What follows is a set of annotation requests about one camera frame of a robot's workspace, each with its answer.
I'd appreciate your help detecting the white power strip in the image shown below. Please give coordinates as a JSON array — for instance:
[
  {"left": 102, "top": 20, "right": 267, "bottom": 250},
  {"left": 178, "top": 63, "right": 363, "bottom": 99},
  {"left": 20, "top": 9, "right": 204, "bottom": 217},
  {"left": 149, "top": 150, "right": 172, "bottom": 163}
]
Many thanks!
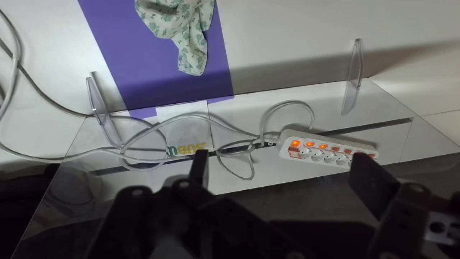
[{"left": 277, "top": 124, "right": 381, "bottom": 170}]

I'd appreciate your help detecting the white power strip cable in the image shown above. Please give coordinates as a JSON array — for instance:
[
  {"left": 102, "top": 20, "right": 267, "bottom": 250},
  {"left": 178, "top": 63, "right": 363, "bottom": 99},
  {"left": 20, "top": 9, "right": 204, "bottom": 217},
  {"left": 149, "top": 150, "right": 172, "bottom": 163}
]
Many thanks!
[{"left": 119, "top": 99, "right": 317, "bottom": 183}]

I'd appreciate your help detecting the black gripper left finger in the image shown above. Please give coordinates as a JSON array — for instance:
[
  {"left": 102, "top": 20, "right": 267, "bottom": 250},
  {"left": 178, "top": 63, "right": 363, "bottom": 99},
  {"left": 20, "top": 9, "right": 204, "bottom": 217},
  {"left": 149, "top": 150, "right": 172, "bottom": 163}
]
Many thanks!
[{"left": 187, "top": 148, "right": 211, "bottom": 190}]

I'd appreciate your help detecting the purple paper mat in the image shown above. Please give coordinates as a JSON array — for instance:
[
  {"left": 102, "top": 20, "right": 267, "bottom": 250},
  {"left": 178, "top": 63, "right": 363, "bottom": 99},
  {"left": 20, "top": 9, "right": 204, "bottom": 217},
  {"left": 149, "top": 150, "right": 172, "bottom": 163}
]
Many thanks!
[{"left": 77, "top": 0, "right": 235, "bottom": 121}]

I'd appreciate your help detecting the white green patterned towel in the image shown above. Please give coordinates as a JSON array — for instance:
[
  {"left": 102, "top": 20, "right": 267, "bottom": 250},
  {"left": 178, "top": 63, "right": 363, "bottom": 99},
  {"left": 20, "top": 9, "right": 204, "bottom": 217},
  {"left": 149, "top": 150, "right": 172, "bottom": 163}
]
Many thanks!
[{"left": 133, "top": 0, "right": 217, "bottom": 78}]

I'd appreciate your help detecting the clear acrylic screen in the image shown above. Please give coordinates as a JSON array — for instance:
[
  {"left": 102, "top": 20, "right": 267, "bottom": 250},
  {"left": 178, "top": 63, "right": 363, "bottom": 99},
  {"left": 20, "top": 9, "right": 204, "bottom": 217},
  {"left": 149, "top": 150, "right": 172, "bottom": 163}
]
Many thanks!
[{"left": 8, "top": 37, "right": 460, "bottom": 259}]

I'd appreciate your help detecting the green print sticker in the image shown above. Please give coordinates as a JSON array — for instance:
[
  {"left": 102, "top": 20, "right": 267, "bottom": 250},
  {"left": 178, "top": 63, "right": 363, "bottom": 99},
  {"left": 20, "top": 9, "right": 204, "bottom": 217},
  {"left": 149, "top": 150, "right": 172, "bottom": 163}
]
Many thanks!
[{"left": 164, "top": 141, "right": 208, "bottom": 160}]

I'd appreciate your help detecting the grey long cable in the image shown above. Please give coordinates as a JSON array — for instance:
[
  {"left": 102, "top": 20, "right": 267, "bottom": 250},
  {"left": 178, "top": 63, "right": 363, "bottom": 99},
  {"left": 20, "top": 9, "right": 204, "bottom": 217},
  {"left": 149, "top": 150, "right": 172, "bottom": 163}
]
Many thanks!
[{"left": 0, "top": 7, "right": 169, "bottom": 163}]

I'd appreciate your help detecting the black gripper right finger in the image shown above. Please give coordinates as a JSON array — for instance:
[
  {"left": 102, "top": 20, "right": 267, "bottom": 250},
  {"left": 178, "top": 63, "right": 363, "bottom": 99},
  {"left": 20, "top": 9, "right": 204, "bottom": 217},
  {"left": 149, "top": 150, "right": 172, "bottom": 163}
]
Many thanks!
[{"left": 346, "top": 151, "right": 402, "bottom": 223}]

